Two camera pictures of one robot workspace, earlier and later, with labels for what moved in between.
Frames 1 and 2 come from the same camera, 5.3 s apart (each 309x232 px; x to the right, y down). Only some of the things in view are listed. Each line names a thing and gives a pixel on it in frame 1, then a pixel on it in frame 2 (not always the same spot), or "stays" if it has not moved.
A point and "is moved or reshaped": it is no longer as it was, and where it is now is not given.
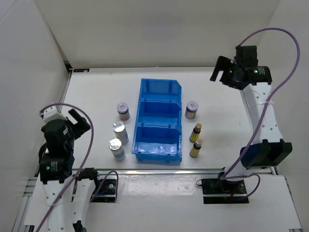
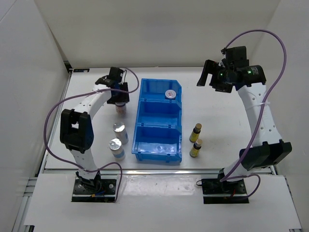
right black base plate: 217,186 stays
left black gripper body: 75,130 to 119,97
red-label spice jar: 123,110 is moved or reshaped
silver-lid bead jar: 120,132 stays
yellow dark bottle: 194,136 stays
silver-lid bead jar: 115,147 stays
